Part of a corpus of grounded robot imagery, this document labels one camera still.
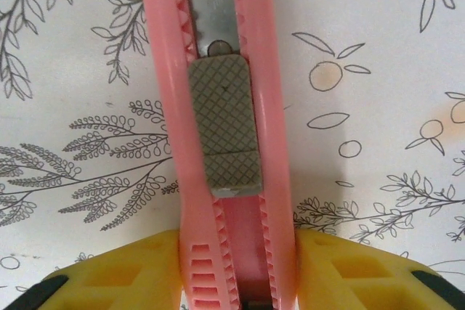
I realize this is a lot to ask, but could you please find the pink utility knife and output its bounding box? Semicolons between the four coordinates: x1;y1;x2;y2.
137;0;302;310

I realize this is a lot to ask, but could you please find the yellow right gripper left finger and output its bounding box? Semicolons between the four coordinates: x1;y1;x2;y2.
7;229;182;310

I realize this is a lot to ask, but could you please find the floral table cover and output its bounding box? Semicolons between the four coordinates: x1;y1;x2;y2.
0;0;465;310

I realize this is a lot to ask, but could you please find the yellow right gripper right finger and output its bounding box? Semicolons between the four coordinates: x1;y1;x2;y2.
294;229;463;310

